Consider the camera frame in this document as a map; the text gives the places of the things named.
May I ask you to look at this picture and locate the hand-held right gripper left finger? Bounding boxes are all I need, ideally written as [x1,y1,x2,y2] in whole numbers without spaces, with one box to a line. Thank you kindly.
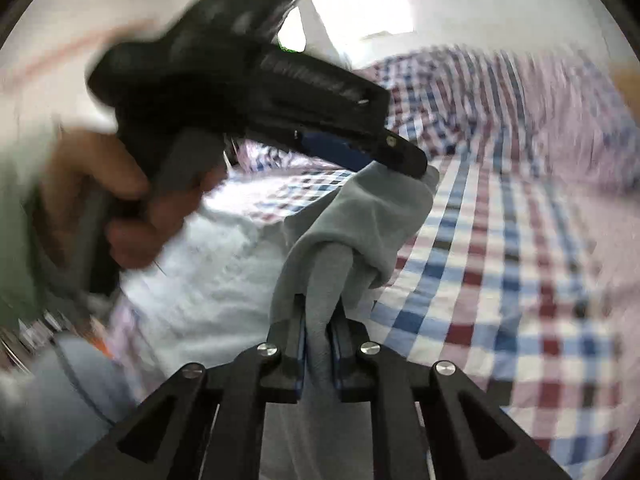
[62,292,306,480]

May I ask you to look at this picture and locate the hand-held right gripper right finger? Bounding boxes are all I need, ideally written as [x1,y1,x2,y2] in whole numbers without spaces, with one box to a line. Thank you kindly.
[327,310,573,480]

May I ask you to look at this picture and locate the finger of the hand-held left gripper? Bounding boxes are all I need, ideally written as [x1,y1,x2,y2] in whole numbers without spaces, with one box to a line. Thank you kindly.
[299,131,375,172]
[350,125,428,178]

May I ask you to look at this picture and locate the grey-green shirt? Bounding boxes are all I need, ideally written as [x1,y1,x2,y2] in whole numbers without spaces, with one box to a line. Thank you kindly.
[265,162,441,480]

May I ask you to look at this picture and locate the light denim pants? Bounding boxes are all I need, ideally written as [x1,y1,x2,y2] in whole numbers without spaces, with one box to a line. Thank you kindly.
[0,210,311,480]

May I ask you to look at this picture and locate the person's left hand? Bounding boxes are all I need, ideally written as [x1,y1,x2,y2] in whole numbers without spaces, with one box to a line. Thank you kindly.
[42,130,228,271]

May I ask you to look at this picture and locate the checked and dotted quilt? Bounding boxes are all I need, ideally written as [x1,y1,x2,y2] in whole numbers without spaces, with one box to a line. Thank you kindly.
[360,45,640,196]

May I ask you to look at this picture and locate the checked bedsheet with lace print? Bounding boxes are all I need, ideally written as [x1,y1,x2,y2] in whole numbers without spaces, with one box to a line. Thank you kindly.
[107,150,640,480]

